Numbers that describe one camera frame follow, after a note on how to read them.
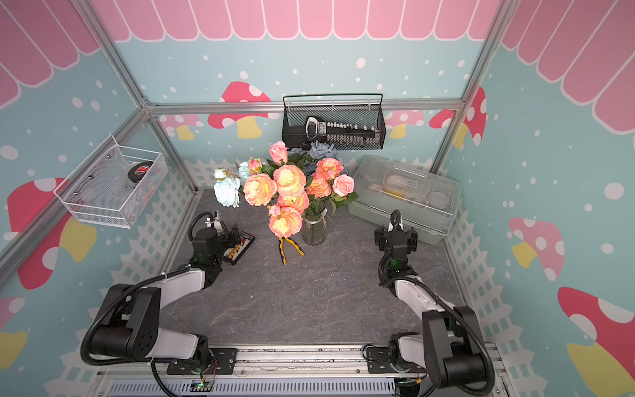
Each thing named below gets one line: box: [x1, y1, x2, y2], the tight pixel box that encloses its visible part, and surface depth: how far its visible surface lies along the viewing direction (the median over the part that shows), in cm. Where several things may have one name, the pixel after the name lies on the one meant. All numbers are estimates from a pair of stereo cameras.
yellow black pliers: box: [278, 236, 306, 265], surface depth 101 cm
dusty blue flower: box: [287, 140, 339, 177], surface depth 80 cm
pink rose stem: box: [269, 140, 289, 167], surface depth 66 cm
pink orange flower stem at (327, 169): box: [306, 157, 344, 199], surface depth 69 cm
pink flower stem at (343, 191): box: [330, 173, 359, 215], surface depth 64 cm
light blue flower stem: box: [213, 161, 250, 209], surface depth 58 cm
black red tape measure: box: [127, 161, 154, 184], surface depth 81 cm
